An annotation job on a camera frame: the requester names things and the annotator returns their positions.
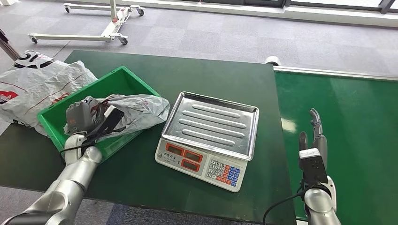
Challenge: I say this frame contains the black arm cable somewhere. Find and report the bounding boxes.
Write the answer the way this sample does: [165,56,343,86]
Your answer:
[262,183,314,225]
[60,133,103,153]

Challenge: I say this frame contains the electronic scale with steel tray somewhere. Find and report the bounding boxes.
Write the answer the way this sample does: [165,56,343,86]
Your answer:
[154,90,260,193]

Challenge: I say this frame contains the white window sill ledge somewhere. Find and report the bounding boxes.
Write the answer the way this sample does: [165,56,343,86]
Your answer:
[84,0,398,28]

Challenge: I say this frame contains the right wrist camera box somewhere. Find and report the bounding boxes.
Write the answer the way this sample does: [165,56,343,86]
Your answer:
[298,148,329,187]

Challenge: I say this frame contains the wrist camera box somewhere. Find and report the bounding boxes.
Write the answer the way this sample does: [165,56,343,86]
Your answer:
[87,105,125,139]
[298,148,329,187]

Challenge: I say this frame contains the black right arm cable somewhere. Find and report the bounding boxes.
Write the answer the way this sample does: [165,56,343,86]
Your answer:
[262,183,314,225]

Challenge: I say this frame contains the white conveyor roller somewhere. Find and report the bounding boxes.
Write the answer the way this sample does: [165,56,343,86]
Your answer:
[265,56,283,67]

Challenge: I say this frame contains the large white printed plastic bag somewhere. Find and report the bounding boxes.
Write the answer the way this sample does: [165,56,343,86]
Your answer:
[0,50,99,137]

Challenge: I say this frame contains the grey plastic mailer package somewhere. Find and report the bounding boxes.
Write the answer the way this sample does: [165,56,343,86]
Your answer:
[63,94,171,143]

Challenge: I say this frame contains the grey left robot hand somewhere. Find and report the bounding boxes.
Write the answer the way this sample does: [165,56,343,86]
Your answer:
[65,100,108,135]

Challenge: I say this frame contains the white wheeled hoist frame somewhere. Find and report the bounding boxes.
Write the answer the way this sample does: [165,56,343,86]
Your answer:
[28,0,145,45]

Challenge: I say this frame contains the metal stand pole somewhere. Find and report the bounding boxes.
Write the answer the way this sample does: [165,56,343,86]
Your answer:
[0,28,21,61]

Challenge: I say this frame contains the green conveyor belt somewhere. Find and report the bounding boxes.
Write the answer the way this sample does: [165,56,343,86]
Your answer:
[273,66,398,225]

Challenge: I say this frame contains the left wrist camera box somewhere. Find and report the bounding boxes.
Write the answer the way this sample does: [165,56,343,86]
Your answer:
[87,105,125,139]

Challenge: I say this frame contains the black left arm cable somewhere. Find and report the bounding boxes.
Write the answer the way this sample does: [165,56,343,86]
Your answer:
[60,133,103,153]

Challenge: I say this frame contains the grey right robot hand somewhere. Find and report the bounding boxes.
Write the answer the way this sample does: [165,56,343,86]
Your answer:
[298,107,329,170]

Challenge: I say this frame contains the green plastic crate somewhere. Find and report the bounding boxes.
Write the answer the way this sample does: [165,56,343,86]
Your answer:
[37,66,161,162]

